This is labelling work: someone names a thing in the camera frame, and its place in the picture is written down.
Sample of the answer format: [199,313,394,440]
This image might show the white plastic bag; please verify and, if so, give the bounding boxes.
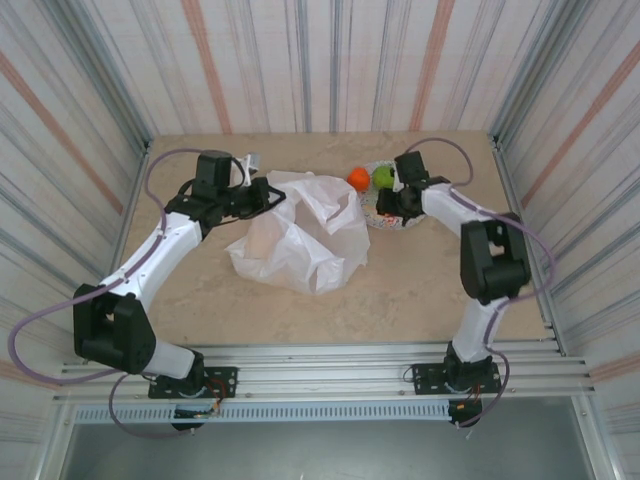
[224,168,372,296]

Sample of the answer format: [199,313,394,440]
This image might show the patterned round plate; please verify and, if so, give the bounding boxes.
[360,160,426,232]

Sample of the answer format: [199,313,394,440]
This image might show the green apple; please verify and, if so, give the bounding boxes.
[371,165,397,189]

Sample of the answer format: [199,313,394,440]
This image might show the red-orange tangerine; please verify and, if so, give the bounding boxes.
[346,167,372,192]

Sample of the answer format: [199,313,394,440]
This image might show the aluminium frame profile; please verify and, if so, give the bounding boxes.
[112,139,153,271]
[489,132,569,357]

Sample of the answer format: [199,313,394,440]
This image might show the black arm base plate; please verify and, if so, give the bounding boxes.
[148,366,239,400]
[412,360,503,396]

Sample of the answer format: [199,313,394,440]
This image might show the aluminium mounting rail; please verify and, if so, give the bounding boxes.
[52,342,597,402]

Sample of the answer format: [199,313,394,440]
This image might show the thin red black wires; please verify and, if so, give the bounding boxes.
[462,383,485,412]
[208,378,225,416]

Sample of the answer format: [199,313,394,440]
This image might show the slotted grey cable duct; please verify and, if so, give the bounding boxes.
[73,402,452,424]

